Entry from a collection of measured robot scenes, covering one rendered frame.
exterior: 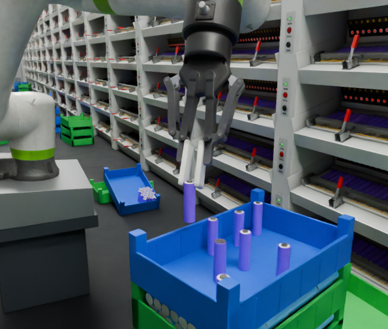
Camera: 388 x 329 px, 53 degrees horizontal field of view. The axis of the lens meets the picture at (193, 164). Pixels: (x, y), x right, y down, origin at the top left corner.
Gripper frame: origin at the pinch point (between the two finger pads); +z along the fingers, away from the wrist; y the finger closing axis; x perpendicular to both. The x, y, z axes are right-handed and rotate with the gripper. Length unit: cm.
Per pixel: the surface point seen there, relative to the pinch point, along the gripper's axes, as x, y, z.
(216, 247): -0.5, 5.2, 11.8
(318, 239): 15.8, 19.5, 8.8
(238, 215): 10.7, 5.9, 6.5
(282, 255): 1.5, 14.3, 11.7
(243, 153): 105, -10, -23
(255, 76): 79, -5, -47
